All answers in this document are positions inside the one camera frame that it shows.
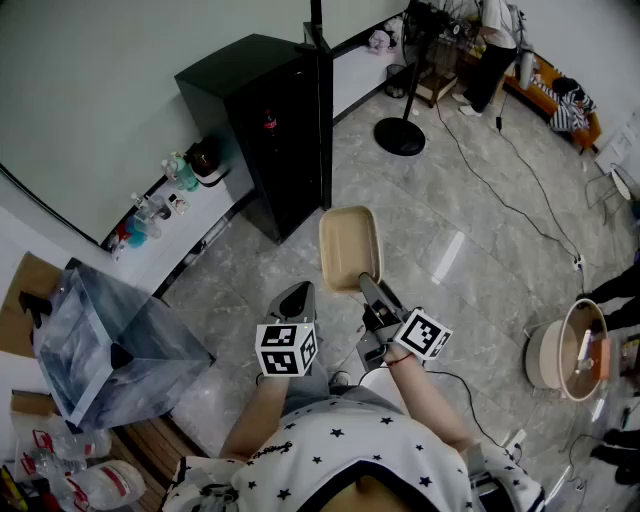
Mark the cardboard box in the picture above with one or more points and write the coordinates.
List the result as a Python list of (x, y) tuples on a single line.
[(20, 315)]

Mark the brown rectangular block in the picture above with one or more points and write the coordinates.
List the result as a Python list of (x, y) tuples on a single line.
[(602, 357)]

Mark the white cylinder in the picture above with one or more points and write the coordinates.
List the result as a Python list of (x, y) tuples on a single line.
[(526, 70)]

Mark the clear glass cup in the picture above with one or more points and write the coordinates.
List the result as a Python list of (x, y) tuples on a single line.
[(156, 207)]

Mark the wooden slat board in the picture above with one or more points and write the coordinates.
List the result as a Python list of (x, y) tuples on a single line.
[(150, 445)]

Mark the white power strip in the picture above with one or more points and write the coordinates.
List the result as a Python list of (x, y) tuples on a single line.
[(578, 262)]

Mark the pink plush toy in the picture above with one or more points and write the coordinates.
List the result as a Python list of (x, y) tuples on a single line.
[(380, 41)]

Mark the person's shoe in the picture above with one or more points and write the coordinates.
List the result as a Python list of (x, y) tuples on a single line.
[(340, 378)]

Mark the grey marbled glass table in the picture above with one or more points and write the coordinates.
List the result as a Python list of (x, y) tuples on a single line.
[(125, 350)]

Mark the clear plastic bottle red label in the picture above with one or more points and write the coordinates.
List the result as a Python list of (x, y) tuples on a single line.
[(107, 482)]

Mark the green drink bottle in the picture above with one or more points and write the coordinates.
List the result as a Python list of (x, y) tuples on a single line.
[(187, 177)]

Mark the person's right forearm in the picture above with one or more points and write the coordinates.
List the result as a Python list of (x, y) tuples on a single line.
[(425, 400)]

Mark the blue cup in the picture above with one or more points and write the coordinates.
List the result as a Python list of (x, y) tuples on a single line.
[(137, 235)]

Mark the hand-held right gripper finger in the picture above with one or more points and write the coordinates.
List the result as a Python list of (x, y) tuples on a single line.
[(371, 289)]

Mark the black standing floor fan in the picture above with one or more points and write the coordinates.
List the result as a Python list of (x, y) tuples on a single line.
[(400, 136)]

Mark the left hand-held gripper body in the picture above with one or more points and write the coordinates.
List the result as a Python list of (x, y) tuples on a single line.
[(285, 350)]

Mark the white star-print shirt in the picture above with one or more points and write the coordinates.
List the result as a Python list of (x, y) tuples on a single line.
[(350, 450)]

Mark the small white card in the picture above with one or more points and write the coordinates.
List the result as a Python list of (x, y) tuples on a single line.
[(179, 203)]

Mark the beige rectangular tray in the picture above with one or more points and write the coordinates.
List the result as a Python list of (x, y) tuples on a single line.
[(347, 247)]

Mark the orange bench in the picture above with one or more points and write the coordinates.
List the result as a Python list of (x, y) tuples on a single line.
[(537, 97)]

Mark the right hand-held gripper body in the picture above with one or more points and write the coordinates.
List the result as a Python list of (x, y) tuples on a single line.
[(422, 335)]

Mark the wooden stool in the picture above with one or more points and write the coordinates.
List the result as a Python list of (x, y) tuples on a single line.
[(437, 90)]

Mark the person's left forearm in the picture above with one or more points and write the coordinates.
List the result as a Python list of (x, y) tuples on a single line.
[(257, 415)]

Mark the black cabinet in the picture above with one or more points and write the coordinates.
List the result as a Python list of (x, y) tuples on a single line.
[(260, 165)]

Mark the brown and white container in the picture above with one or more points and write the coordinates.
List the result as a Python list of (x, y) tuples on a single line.
[(207, 157)]

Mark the red label soda bottle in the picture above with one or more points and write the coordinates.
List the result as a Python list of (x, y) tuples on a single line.
[(270, 121)]

